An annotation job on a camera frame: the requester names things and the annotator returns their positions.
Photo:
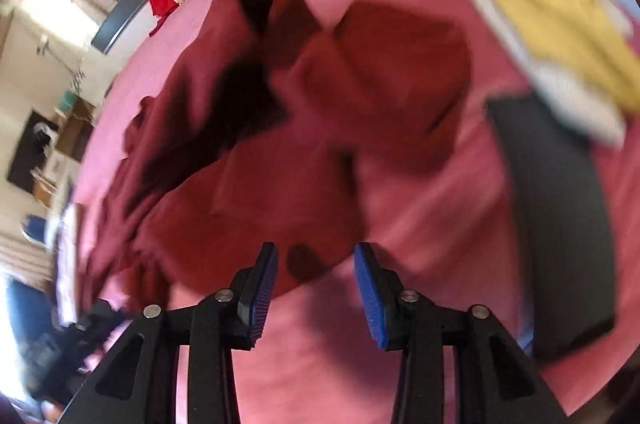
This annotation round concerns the black television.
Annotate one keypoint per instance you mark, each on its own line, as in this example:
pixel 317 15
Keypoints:
pixel 25 158

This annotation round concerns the wooden desk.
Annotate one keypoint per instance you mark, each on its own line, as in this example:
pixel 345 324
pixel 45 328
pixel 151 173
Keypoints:
pixel 75 128

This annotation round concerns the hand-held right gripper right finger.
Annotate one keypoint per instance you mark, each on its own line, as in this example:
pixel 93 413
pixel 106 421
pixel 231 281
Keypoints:
pixel 372 299

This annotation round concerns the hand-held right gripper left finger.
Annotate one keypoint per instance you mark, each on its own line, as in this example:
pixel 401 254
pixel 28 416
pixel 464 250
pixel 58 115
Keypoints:
pixel 262 294

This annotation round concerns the pink bed sheet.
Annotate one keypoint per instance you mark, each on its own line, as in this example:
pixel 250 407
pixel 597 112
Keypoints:
pixel 450 229

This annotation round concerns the blue chair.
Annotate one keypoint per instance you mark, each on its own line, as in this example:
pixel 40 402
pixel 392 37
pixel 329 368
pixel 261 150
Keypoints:
pixel 35 229

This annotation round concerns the dark red garment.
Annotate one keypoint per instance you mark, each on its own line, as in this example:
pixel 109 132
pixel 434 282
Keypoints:
pixel 390 68

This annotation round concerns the teal box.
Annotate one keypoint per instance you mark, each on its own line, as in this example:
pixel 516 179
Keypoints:
pixel 66 101

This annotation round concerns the white desk gadget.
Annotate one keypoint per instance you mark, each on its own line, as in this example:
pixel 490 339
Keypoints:
pixel 42 132

